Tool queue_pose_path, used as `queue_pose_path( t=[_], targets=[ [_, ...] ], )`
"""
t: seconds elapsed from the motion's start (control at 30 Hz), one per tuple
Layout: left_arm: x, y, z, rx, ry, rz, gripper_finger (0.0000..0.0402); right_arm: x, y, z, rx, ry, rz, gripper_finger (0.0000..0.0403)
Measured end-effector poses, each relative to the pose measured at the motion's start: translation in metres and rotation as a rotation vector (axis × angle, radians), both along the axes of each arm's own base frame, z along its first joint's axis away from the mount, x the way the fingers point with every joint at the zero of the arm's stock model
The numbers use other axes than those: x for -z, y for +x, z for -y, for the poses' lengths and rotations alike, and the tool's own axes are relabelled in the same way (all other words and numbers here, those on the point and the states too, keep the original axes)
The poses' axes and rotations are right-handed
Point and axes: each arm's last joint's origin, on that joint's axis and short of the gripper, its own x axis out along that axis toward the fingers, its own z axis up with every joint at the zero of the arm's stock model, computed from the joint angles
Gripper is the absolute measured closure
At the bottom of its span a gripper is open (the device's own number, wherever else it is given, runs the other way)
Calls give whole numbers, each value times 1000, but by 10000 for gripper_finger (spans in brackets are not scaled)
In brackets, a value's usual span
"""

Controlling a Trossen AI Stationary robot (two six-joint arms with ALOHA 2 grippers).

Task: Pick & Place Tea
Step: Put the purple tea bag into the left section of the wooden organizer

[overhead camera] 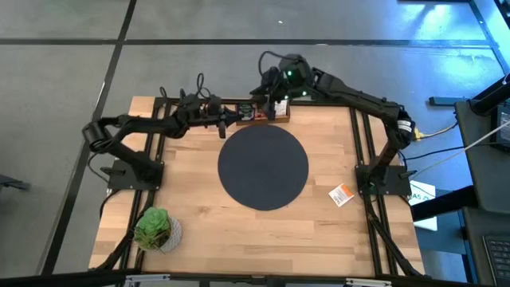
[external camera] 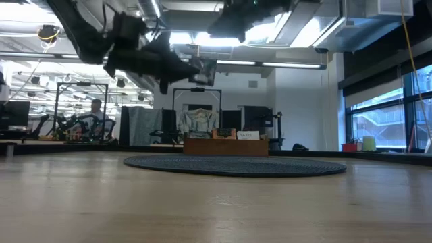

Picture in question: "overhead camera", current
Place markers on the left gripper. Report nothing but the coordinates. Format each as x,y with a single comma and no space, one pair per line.
199,113

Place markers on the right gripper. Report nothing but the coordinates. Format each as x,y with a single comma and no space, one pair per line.
295,79

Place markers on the dark purple tea packet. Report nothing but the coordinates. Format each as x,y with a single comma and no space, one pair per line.
246,111

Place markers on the orange peach tea packet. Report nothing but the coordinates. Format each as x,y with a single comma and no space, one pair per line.
261,115

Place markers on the white orange Tazo packet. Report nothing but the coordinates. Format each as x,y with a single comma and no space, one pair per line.
341,195
281,107

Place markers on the round dark woven placemat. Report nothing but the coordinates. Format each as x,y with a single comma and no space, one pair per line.
263,167

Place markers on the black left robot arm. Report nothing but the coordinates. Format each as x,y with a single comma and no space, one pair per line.
139,123

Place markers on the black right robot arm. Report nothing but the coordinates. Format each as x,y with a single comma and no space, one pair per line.
358,97

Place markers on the wooden tea organizer box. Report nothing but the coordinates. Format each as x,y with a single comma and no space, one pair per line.
283,120

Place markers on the potted green succulent plant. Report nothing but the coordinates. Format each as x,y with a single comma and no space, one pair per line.
157,229

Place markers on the yellow power plug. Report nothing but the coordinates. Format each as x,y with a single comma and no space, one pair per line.
418,134

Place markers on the blue-grey floor bar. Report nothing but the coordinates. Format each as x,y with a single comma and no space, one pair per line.
446,101

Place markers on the white printed sign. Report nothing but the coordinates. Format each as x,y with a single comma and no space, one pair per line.
426,191

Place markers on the black desk beam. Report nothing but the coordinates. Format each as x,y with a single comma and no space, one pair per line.
442,203

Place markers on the grey furniture foot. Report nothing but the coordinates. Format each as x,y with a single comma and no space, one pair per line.
16,184

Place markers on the black desk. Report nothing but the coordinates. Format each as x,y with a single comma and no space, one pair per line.
482,179

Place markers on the laptop screen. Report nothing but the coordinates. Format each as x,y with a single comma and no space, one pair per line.
505,127

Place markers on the black keyboard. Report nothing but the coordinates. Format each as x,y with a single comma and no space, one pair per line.
500,259

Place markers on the black metal table frame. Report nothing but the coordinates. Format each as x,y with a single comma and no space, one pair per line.
370,151

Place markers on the black camera rig bar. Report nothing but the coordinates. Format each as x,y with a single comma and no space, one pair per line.
255,280

